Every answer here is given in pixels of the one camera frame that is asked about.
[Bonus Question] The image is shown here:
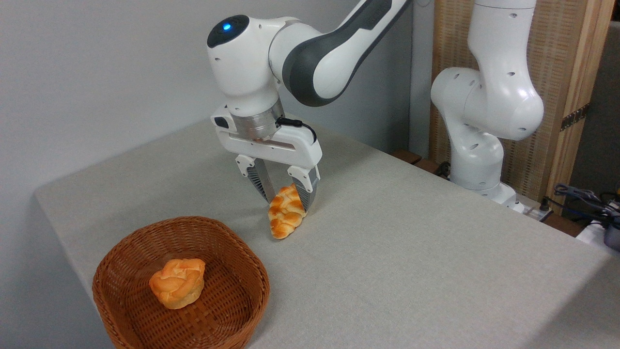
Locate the round orange bread bun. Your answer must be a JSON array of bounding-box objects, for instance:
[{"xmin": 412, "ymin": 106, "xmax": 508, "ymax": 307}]
[{"xmin": 149, "ymin": 258, "xmax": 206, "ymax": 310}]

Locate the black metal hinge bracket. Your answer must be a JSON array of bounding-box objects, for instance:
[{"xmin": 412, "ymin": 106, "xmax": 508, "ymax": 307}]
[{"xmin": 560, "ymin": 103, "xmax": 590, "ymax": 131}]

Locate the blue grey cable bundle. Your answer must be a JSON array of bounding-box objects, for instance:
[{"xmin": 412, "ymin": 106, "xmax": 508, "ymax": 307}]
[{"xmin": 554, "ymin": 183, "xmax": 620, "ymax": 228}]

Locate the dark grey round container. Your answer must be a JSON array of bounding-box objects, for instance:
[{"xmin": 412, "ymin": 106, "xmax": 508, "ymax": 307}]
[{"xmin": 603, "ymin": 222, "xmax": 620, "ymax": 252}]

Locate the wooden rattan screen panel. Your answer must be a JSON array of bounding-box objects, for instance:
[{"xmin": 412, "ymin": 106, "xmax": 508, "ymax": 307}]
[{"xmin": 429, "ymin": 0, "xmax": 616, "ymax": 216}]

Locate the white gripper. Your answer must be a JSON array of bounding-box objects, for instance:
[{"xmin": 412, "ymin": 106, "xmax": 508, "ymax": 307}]
[{"xmin": 211, "ymin": 114, "xmax": 323, "ymax": 213}]

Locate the brown wicker basket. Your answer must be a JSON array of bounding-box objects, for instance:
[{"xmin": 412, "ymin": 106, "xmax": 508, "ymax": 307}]
[{"xmin": 92, "ymin": 216, "xmax": 270, "ymax": 349}]

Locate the grey tablecloth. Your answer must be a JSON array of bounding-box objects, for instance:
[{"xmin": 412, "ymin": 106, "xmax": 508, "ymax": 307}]
[{"xmin": 34, "ymin": 114, "xmax": 620, "ymax": 349}]

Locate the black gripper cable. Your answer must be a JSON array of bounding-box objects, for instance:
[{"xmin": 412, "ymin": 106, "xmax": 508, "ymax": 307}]
[{"xmin": 276, "ymin": 116, "xmax": 318, "ymax": 144}]

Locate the long braided bread loaf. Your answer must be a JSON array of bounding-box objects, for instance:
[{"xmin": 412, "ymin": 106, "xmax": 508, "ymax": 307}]
[{"xmin": 268, "ymin": 183, "xmax": 307, "ymax": 240}]

